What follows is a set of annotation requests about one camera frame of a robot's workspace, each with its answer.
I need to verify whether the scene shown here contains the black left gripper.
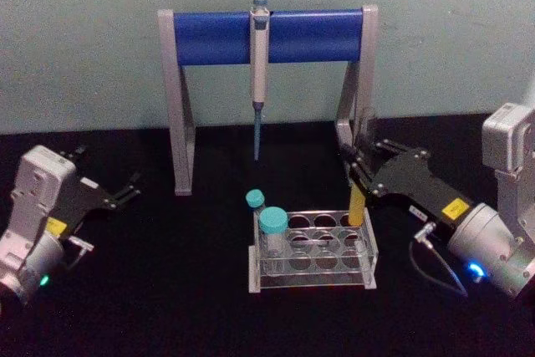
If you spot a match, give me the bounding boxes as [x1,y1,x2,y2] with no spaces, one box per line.
[45,145,143,242]

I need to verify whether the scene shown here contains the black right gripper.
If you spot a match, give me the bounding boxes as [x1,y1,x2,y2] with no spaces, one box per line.
[343,138,472,233]

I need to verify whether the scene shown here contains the clear plastic tube rack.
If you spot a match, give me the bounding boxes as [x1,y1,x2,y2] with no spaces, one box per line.
[247,206,380,294]

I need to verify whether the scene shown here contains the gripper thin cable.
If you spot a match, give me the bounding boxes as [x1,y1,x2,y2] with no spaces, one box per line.
[409,222,470,298]
[62,234,95,271]

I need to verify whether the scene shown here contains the large tube with teal cap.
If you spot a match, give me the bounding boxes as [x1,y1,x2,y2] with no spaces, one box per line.
[258,206,290,277]

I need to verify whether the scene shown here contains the right gripper thin cable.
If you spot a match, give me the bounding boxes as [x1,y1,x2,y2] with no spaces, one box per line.
[409,222,470,298]

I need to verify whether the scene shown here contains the yellow tube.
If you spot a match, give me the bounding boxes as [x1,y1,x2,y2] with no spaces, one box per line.
[348,186,367,227]

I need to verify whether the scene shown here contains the black table cloth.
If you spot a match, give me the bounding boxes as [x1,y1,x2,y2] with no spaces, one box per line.
[0,115,535,357]

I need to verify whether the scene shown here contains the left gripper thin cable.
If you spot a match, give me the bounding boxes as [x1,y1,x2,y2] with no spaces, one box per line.
[62,234,95,271]

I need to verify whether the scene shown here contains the small tube with teal cap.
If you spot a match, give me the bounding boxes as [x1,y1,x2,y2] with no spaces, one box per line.
[245,189,268,228]

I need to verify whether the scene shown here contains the grey pipette with blue tip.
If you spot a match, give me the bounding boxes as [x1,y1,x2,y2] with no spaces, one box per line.
[249,0,271,162]

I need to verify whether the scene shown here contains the grey stand with blue bar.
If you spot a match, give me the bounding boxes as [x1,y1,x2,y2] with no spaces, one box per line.
[157,4,380,197]

